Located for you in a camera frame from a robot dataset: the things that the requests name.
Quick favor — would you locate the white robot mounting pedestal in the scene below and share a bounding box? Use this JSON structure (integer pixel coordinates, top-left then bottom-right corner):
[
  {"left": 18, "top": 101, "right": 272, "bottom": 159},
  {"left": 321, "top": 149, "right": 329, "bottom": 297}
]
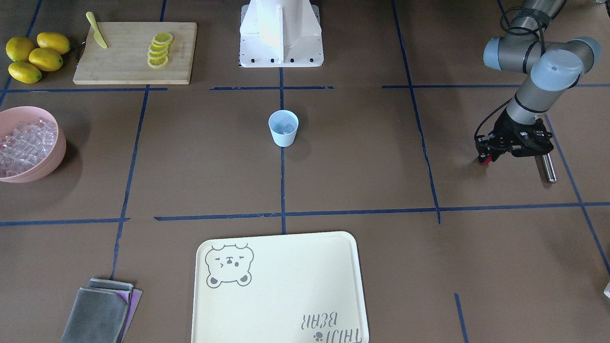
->
[{"left": 238, "top": 0, "right": 325, "bottom": 68}]

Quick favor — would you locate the whole lemon bottom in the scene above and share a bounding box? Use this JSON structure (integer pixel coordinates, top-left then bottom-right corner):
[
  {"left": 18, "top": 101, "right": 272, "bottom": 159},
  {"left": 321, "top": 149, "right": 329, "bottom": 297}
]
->
[{"left": 7, "top": 61, "right": 43, "bottom": 84}]

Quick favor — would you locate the whole lemon middle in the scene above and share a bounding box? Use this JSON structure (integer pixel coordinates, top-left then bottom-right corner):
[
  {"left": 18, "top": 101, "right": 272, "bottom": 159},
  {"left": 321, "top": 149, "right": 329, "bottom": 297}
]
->
[{"left": 28, "top": 48, "right": 63, "bottom": 72}]

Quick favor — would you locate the cream bear serving tray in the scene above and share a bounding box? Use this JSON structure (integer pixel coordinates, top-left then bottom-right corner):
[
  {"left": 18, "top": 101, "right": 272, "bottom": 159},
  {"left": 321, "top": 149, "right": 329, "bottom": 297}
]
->
[{"left": 190, "top": 232, "right": 370, "bottom": 343}]

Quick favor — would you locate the clear ice cube pile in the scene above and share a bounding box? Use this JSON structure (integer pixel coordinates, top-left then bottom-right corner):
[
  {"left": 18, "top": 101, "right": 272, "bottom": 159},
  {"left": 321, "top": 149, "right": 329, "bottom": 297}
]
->
[{"left": 0, "top": 118, "right": 59, "bottom": 178}]

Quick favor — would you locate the yellow-green plastic knife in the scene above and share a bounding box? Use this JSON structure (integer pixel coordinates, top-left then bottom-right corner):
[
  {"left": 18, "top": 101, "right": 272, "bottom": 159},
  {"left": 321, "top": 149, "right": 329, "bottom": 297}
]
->
[{"left": 86, "top": 11, "right": 108, "bottom": 49}]

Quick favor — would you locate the bamboo cutting board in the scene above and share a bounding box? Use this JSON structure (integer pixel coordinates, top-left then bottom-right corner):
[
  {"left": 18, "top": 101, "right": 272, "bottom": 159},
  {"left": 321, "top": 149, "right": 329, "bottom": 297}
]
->
[{"left": 73, "top": 22, "right": 198, "bottom": 85}]

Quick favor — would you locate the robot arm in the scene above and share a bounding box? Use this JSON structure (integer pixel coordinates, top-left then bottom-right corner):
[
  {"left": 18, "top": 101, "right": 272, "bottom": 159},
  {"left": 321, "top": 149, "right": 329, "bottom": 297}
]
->
[{"left": 474, "top": 0, "right": 603, "bottom": 165}]

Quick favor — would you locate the whole lemon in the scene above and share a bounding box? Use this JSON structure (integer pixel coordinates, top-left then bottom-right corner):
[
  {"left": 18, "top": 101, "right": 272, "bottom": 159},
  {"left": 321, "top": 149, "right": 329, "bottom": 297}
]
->
[
  {"left": 7, "top": 61, "right": 43, "bottom": 84},
  {"left": 28, "top": 48, "right": 63, "bottom": 72},
  {"left": 36, "top": 32, "right": 71, "bottom": 56},
  {"left": 6, "top": 36, "right": 36, "bottom": 61}
]

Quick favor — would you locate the light blue plastic cup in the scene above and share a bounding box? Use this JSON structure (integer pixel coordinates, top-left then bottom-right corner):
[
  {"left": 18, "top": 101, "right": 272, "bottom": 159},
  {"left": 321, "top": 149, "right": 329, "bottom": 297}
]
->
[{"left": 268, "top": 110, "right": 299, "bottom": 148}]

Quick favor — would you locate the lemon slices row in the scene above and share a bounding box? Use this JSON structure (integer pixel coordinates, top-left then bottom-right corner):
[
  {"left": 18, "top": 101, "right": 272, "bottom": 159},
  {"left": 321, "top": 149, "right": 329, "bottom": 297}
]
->
[{"left": 147, "top": 32, "right": 174, "bottom": 68}]

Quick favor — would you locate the whole lemon top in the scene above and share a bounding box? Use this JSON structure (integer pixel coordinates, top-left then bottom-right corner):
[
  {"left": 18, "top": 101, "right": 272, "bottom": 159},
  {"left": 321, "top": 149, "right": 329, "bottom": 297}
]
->
[
  {"left": 6, "top": 36, "right": 36, "bottom": 61},
  {"left": 36, "top": 32, "right": 71, "bottom": 56}
]

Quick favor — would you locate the purple folded cloth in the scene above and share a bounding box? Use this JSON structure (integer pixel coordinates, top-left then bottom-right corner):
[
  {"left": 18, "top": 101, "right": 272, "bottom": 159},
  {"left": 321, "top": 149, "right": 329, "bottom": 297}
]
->
[{"left": 117, "top": 288, "right": 143, "bottom": 343}]

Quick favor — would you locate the pink bowl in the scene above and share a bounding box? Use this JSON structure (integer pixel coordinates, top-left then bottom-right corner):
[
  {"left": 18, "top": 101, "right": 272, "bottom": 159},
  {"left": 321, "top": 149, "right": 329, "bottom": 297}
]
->
[{"left": 0, "top": 106, "right": 67, "bottom": 183}]

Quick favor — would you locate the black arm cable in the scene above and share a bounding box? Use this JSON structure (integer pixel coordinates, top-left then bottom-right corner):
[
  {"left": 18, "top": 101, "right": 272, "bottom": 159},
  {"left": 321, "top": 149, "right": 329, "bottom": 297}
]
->
[{"left": 474, "top": 98, "right": 511, "bottom": 143}]

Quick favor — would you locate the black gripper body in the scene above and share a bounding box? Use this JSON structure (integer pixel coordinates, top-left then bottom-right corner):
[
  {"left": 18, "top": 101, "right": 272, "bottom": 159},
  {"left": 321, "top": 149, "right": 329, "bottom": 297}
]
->
[{"left": 475, "top": 111, "right": 555, "bottom": 158}]

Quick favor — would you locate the grey folded cloth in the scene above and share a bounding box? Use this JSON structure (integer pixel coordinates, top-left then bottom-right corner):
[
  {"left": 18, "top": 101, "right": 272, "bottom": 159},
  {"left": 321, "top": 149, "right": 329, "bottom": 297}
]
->
[{"left": 61, "top": 278, "right": 133, "bottom": 343}]

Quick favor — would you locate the steel muddler black tip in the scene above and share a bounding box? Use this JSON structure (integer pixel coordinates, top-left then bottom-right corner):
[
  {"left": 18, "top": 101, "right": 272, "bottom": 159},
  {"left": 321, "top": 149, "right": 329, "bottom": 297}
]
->
[{"left": 541, "top": 154, "right": 558, "bottom": 184}]

